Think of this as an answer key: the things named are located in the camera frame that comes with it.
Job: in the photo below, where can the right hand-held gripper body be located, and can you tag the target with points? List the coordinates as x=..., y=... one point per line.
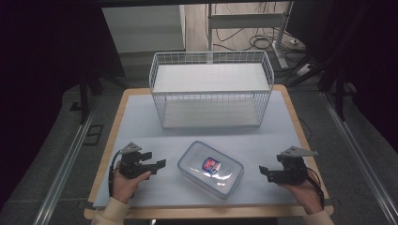
x=294, y=170

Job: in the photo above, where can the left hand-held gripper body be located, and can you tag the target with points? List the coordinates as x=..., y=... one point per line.
x=131, y=165

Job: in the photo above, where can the clear plastic food container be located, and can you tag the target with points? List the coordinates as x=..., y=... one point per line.
x=209, y=168

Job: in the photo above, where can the person's left hand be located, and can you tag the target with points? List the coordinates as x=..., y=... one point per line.
x=123, y=187

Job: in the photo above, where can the person's right hand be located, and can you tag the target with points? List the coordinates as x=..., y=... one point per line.
x=308, y=195

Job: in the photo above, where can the pale blue table mat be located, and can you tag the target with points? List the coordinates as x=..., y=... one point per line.
x=250, y=146

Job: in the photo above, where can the black floor plate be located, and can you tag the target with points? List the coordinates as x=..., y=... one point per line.
x=94, y=134

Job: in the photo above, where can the black metal stand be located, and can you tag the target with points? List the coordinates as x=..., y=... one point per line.
x=84, y=103
x=340, y=100

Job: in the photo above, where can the white power strip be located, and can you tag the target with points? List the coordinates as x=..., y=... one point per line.
x=305, y=69

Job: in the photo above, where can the white cabinet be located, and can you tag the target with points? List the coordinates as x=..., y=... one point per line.
x=140, y=28

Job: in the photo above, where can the dark curtain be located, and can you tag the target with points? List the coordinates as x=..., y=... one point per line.
x=37, y=62
x=375, y=62

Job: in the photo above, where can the aluminium floor rail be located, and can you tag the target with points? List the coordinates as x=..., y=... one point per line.
x=62, y=175
x=359, y=156

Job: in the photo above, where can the white metal desk frame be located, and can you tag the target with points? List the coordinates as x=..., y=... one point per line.
x=244, y=20

